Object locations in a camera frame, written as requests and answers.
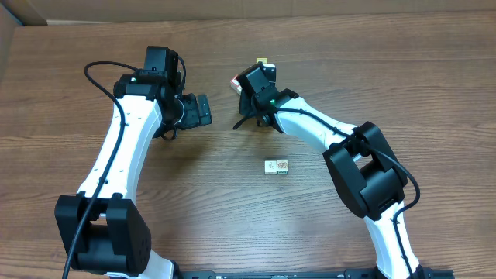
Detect far yellow block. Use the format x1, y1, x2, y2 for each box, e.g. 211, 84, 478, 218
256, 57, 268, 64

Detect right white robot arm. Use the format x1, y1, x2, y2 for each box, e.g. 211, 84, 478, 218
239, 86, 422, 278

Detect red letter block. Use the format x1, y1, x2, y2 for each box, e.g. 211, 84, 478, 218
230, 77, 242, 95

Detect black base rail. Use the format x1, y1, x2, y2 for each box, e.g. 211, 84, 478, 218
173, 268, 455, 279

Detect blue-faced wooden block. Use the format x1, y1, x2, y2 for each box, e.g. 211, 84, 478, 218
276, 160, 289, 174

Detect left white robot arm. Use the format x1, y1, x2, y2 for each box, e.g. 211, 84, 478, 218
54, 69, 212, 278

